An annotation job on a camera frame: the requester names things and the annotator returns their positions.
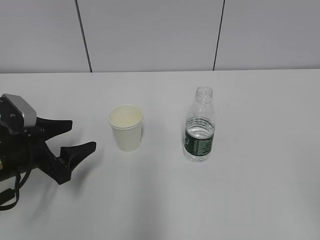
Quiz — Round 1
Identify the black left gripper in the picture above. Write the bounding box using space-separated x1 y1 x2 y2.
0 117 97 185

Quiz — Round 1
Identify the white paper cup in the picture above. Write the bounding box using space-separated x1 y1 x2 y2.
107 104 143 152

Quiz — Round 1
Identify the clear plastic water bottle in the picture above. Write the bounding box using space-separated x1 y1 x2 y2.
183 86 216 163

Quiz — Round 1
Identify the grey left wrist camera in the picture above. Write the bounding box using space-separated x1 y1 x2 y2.
0 93 37 132

